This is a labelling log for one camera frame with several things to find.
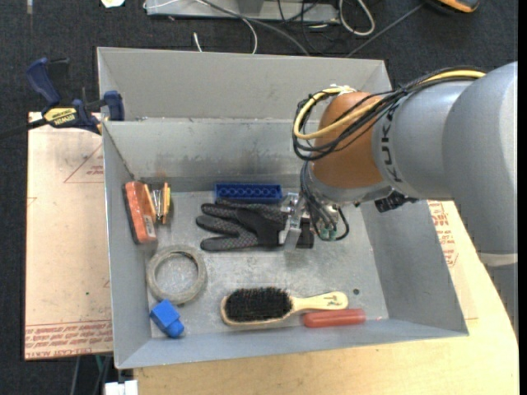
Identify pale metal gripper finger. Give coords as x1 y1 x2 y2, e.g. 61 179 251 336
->
281 193 301 224
279 223 303 256

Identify blue block with holes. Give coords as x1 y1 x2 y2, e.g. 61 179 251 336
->
213 182 285 206

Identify black patterned glove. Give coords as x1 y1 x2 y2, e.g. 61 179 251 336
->
194 198 290 253

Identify grey metal bin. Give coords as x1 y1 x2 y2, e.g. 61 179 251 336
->
96 46 470 370

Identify wooden hair brush black bristles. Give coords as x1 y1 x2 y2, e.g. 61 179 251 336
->
219 286 350 328

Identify red-orange cylinder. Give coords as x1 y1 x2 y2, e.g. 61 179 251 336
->
303 307 368 330

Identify grey tape roll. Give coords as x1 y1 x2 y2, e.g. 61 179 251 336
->
145 244 209 306

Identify small blue block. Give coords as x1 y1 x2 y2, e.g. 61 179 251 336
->
148 299 186 340

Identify orange and black sponge block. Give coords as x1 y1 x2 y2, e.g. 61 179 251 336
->
121 180 160 246

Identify brown cardboard board red print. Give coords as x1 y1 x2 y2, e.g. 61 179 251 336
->
24 111 481 361

